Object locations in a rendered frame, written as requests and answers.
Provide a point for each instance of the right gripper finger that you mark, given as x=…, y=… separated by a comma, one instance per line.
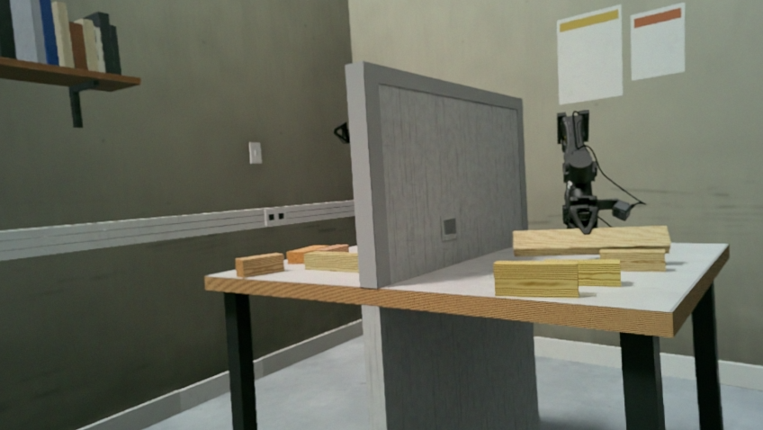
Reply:
x=343, y=127

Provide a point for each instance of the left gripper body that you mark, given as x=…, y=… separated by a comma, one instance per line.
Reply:
x=585, y=198

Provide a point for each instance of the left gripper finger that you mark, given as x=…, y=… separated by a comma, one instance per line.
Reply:
x=585, y=224
x=584, y=212

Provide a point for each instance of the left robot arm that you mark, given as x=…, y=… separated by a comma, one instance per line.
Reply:
x=579, y=162

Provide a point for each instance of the grey panel wall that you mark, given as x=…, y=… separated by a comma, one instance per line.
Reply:
x=422, y=148

